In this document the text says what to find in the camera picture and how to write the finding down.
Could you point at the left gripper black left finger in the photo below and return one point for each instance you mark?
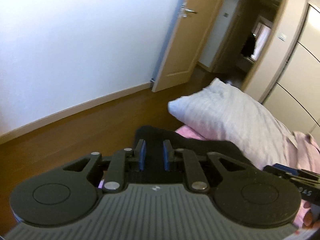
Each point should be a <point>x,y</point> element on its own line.
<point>123,161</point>

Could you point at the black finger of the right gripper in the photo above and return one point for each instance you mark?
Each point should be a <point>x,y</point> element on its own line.
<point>288,172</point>

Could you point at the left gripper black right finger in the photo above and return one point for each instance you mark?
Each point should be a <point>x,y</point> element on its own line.
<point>185,162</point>

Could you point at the black garment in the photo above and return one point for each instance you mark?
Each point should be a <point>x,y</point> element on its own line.
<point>155,174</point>

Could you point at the pink rose blanket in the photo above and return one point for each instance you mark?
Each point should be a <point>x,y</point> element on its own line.
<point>190,132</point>

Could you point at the lilac striped duvet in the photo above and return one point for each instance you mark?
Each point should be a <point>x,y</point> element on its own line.
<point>223,112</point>

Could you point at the cream wardrobe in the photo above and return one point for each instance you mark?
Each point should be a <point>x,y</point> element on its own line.
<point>294,100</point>

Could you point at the wooden door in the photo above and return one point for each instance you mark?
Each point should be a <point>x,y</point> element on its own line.
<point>186,43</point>

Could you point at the white wall switch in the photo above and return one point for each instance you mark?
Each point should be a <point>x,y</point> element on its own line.
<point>282,37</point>

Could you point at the metal door handle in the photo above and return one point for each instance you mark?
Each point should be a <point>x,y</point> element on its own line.
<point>185,12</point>

